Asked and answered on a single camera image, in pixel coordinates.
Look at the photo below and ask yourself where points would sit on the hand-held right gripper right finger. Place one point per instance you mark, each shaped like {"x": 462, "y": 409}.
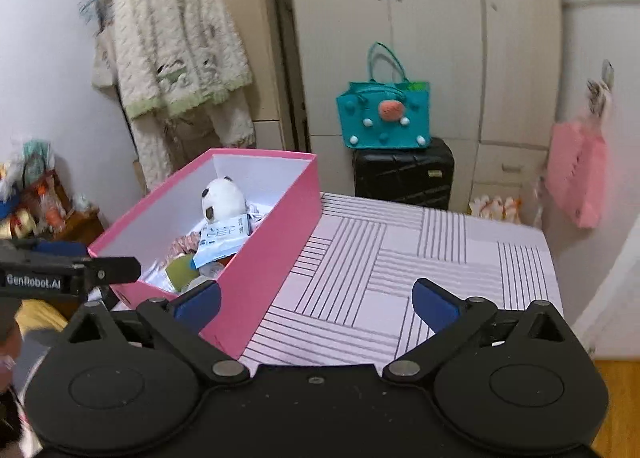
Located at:
{"x": 435, "y": 305}

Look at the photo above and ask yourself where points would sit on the blue and white wipes pack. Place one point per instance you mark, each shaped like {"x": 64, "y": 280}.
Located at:
{"x": 220, "y": 238}

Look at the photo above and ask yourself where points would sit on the striped pink tablecloth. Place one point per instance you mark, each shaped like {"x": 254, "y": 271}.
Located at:
{"x": 425, "y": 258}

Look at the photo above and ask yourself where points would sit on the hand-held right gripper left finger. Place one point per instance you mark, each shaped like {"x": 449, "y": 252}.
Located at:
{"x": 197, "y": 305}

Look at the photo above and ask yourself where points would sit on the pink cardboard box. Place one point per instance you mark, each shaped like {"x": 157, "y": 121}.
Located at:
{"x": 260, "y": 283}

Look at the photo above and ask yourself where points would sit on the white panda plush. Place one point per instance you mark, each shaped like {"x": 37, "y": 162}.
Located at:
{"x": 222, "y": 198}

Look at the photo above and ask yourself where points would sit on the teal felt handbag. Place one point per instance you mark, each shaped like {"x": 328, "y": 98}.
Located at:
{"x": 385, "y": 112}

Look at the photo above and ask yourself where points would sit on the white door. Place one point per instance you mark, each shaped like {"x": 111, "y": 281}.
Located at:
{"x": 615, "y": 298}

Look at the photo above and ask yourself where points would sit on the pink fabric scrunchie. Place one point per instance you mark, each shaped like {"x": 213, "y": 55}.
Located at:
{"x": 184, "y": 245}

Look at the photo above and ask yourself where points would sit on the wooden nightstand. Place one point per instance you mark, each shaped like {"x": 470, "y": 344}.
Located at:
{"x": 80, "y": 225}

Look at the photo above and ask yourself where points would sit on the white fleece pajama top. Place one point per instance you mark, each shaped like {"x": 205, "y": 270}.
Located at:
{"x": 170, "y": 37}

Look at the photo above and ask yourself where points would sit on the white fleece pajama pants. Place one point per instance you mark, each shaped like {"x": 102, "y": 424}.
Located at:
{"x": 165, "y": 142}

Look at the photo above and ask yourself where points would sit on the black suitcase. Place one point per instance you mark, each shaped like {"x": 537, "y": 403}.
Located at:
{"x": 402, "y": 175}

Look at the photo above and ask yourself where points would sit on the yellow blanket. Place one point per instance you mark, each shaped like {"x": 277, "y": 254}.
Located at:
{"x": 40, "y": 315}

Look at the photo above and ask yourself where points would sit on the beige wardrobe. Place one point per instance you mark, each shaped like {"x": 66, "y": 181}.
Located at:
{"x": 425, "y": 27}

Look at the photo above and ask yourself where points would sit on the pink shopping bag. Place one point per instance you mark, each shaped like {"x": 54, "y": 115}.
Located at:
{"x": 577, "y": 172}

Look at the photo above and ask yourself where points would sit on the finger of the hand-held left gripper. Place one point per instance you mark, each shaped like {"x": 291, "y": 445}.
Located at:
{"x": 60, "y": 249}
{"x": 112, "y": 269}

